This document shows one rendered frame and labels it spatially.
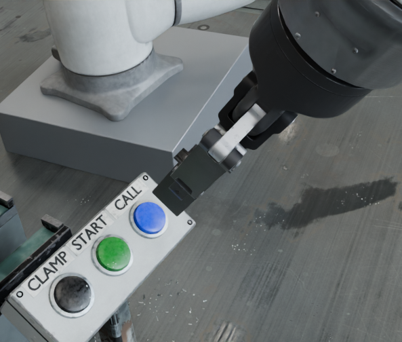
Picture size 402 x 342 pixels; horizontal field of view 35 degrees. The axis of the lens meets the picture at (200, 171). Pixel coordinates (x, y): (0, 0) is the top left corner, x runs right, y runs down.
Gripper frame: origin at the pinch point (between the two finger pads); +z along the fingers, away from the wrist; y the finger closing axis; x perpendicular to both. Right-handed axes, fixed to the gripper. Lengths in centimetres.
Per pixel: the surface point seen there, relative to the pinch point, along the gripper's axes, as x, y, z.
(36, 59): -40, -46, 70
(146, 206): -1.0, -0.3, 7.4
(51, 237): -6.6, -1.8, 29.8
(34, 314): -1.3, 13.1, 8.2
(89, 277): -0.3, 7.9, 8.2
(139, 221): -0.5, 1.2, 7.5
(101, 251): -1.0, 5.8, 7.5
